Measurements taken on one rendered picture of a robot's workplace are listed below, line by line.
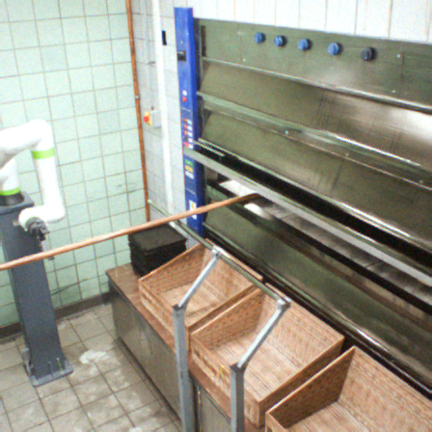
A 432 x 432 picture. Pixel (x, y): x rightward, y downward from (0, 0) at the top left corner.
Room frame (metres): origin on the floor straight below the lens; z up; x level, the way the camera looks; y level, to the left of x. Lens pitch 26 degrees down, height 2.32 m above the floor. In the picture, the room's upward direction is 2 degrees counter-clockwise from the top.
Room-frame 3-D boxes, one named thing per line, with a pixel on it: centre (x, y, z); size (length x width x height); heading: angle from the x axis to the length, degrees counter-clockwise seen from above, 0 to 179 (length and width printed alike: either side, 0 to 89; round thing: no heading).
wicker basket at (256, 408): (1.94, -0.19, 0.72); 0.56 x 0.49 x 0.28; 32
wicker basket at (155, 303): (2.46, 0.12, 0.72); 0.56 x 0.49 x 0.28; 33
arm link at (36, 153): (2.50, 0.86, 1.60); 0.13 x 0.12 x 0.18; 149
